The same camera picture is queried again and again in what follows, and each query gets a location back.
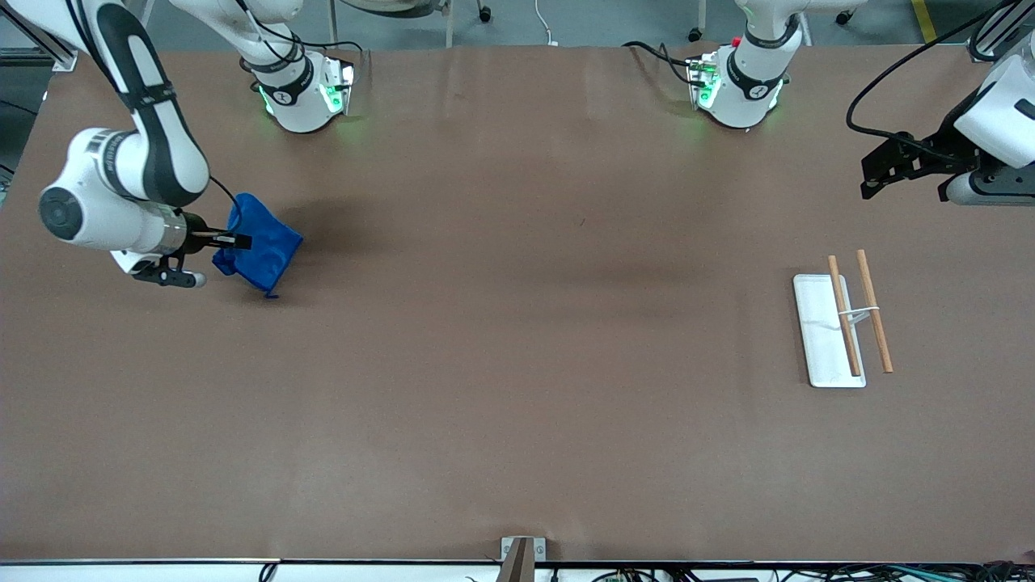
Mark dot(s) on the aluminium frame post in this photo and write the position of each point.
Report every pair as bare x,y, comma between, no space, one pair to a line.
40,44
990,36

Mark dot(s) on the wooden rack rod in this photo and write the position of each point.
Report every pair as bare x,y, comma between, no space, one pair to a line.
845,323
875,315

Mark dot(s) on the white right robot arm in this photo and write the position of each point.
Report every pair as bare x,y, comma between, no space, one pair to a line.
121,174

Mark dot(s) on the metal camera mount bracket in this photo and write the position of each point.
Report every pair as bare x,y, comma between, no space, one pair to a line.
521,562

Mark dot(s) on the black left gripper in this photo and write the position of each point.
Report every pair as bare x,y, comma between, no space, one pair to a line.
940,153

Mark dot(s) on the grey office chair base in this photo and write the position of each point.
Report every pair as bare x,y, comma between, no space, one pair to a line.
388,10

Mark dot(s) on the white towel rack base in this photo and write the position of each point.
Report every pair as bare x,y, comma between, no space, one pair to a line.
821,331

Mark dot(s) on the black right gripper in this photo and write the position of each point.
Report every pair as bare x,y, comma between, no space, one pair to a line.
196,232

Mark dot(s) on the blue microfibre towel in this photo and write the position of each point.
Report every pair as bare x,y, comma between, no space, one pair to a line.
267,246

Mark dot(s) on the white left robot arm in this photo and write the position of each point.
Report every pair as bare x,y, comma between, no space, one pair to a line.
748,93

